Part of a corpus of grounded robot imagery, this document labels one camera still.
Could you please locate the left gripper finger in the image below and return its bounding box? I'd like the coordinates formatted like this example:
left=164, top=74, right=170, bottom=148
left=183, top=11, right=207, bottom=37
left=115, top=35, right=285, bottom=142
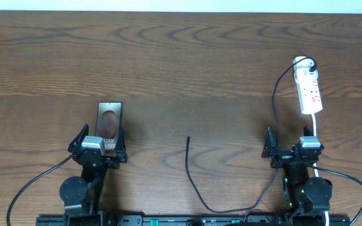
left=68, top=124, right=89, bottom=153
left=114, top=129, right=128, bottom=163

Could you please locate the smartphone with brown screen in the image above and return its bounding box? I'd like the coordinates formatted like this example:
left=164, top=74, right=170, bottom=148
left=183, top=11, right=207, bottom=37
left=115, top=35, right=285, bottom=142
left=95, top=102, right=123, bottom=151

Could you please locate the black usb charging cable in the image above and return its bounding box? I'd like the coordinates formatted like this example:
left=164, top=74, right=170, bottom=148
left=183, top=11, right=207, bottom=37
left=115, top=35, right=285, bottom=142
left=185, top=56, right=318, bottom=214

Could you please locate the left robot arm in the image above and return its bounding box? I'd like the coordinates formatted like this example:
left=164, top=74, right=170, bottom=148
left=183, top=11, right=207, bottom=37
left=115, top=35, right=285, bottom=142
left=60, top=124, right=128, bottom=225

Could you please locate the white power strip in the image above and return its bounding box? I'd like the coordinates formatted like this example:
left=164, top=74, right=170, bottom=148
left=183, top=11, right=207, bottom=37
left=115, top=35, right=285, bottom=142
left=294, top=67, right=323, bottom=115

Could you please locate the white usb wall charger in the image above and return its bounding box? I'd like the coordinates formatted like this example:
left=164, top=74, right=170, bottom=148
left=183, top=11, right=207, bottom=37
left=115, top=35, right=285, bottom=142
left=293, top=56, right=317, bottom=72

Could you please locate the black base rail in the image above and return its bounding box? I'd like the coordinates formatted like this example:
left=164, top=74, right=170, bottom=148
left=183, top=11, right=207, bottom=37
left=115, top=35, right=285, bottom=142
left=36, top=213, right=351, bottom=226

